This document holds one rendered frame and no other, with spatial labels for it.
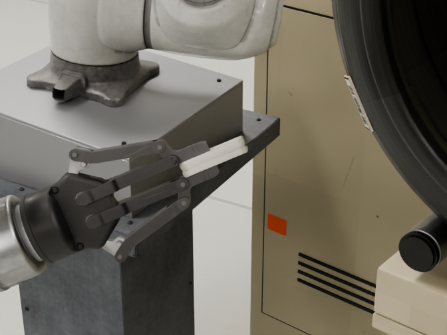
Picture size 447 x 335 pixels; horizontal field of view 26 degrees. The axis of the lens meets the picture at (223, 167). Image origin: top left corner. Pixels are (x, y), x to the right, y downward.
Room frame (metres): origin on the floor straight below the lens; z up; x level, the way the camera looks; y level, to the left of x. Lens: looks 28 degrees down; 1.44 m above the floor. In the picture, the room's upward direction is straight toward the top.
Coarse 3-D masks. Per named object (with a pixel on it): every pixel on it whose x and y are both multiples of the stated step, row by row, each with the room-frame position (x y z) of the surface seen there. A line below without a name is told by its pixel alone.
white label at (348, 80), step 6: (348, 78) 0.89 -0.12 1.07; (348, 84) 0.91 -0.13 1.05; (354, 90) 0.88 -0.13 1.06; (354, 96) 0.90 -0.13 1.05; (360, 102) 0.88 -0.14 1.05; (360, 108) 0.89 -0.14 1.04; (360, 114) 0.91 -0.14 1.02; (366, 114) 0.87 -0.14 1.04; (366, 120) 0.87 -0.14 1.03; (366, 126) 0.90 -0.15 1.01
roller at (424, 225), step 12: (432, 216) 0.87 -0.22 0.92; (420, 228) 0.85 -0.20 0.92; (432, 228) 0.85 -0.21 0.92; (444, 228) 0.85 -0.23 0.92; (408, 240) 0.84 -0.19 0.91; (420, 240) 0.83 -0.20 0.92; (432, 240) 0.83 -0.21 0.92; (444, 240) 0.84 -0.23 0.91; (408, 252) 0.84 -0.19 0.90; (420, 252) 0.83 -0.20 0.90; (432, 252) 0.82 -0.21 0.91; (444, 252) 0.83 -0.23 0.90; (408, 264) 0.84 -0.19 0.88; (420, 264) 0.83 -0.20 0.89; (432, 264) 0.82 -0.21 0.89
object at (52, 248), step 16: (64, 176) 0.86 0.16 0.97; (80, 176) 0.86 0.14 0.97; (48, 192) 0.85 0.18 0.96; (64, 192) 0.86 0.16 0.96; (80, 192) 0.85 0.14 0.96; (32, 208) 0.84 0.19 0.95; (48, 208) 0.83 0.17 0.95; (64, 208) 0.85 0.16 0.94; (80, 208) 0.85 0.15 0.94; (96, 208) 0.85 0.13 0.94; (32, 224) 0.82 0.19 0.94; (48, 224) 0.82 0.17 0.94; (64, 224) 0.83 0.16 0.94; (80, 224) 0.84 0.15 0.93; (112, 224) 0.84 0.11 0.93; (32, 240) 0.82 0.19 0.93; (48, 240) 0.82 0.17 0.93; (64, 240) 0.82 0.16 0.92; (80, 240) 0.84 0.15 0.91; (96, 240) 0.84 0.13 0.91; (48, 256) 0.82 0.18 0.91; (64, 256) 0.83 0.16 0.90
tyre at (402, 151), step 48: (336, 0) 0.91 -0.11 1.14; (384, 0) 0.87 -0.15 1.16; (432, 0) 1.07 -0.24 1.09; (384, 48) 0.85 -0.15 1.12; (432, 48) 1.03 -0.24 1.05; (384, 96) 0.85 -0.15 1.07; (432, 96) 0.99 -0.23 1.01; (384, 144) 0.86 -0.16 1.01; (432, 144) 0.82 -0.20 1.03; (432, 192) 0.82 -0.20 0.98
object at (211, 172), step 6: (210, 168) 0.87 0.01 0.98; (216, 168) 0.87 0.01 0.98; (198, 174) 0.86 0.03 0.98; (204, 174) 0.86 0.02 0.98; (210, 174) 0.86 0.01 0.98; (216, 174) 0.86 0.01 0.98; (192, 180) 0.86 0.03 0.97; (198, 180) 0.86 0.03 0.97; (204, 180) 0.86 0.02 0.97; (192, 186) 0.86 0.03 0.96; (180, 192) 0.86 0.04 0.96; (186, 192) 0.86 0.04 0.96
